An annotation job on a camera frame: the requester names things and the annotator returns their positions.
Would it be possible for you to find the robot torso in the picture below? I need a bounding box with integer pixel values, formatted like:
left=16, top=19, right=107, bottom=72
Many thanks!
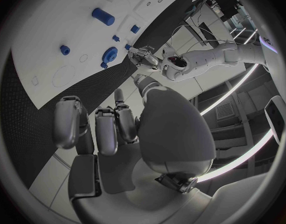
left=258, top=24, right=284, bottom=74

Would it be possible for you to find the desk with equipment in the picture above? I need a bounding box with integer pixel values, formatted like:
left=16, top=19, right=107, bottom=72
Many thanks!
left=183, top=0, right=249, bottom=24

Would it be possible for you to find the white cable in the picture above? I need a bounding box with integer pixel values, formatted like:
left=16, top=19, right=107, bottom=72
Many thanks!
left=169, top=23, right=230, bottom=44

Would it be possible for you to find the white task board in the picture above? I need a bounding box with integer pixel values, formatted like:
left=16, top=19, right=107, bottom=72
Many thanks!
left=10, top=0, right=179, bottom=110

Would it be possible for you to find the blue long cylinder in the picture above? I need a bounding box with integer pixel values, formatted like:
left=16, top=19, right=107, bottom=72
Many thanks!
left=91, top=7, right=117, bottom=26

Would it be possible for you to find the blue gear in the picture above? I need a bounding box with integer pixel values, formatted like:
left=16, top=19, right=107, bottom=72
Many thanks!
left=102, top=46, right=119, bottom=63

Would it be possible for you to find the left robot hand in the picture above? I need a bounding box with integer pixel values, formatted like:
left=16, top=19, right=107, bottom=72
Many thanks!
left=127, top=45, right=162, bottom=72

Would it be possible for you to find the blue short cylinder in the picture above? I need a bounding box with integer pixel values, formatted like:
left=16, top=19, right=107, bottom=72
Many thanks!
left=59, top=45, right=72, bottom=56

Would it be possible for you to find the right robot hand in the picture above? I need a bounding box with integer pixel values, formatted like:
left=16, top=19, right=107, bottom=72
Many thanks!
left=51, top=74, right=217, bottom=224

